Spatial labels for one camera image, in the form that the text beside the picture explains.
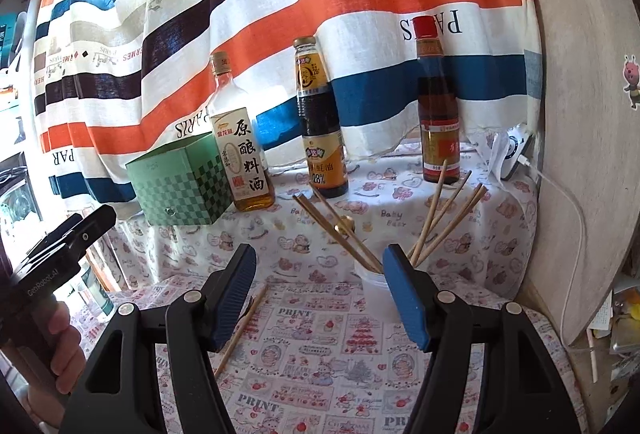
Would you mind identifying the dark soy sauce bottle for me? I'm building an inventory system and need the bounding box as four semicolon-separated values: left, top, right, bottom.
292;36;349;199

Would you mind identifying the person's left hand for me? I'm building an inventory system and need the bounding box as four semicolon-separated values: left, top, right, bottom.
30;301;83;407

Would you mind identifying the cartoon sticker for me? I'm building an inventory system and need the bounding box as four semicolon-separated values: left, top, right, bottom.
622;55;640;109

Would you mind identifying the bunch of chopsticks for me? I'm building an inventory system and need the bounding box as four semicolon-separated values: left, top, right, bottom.
292;159;490;275

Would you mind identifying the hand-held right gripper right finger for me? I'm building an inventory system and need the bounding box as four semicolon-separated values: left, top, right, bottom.
382;243;583;434

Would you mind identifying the green checkered box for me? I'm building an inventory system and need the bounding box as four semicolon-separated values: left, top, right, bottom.
125;133;236;226

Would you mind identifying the white cable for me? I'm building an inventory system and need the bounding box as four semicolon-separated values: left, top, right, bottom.
520;157;588;350

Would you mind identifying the striped cloth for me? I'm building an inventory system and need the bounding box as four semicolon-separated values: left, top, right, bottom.
30;0;543;215

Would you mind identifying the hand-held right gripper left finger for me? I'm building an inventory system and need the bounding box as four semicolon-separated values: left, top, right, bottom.
59;243;258;434

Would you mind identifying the printed tablecloth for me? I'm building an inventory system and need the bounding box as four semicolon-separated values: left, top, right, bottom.
107;139;591;434

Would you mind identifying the bamboo chopstick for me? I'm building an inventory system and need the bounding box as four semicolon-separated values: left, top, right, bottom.
214;283;268;377

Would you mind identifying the white charger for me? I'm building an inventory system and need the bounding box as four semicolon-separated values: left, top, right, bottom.
492;124;536;180

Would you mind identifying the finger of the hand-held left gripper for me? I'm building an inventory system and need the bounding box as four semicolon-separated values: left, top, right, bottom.
70;204;117;260
25;213;83;260

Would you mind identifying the clear cooking wine bottle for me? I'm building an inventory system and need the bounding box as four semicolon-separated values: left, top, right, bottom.
209;51;276;212

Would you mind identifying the white stick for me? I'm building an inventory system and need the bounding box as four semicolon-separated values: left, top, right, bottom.
586;328;599;383

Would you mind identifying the clear plastic cup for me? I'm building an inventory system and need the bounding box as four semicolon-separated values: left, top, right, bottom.
354;259;396;310

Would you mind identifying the red cap amber bottle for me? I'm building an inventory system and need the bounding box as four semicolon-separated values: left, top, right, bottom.
414;15;461;185

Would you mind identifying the teal box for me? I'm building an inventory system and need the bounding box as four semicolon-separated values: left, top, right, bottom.
0;12;22;70

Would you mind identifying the wooden board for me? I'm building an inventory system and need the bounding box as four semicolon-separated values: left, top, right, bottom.
525;0;640;347

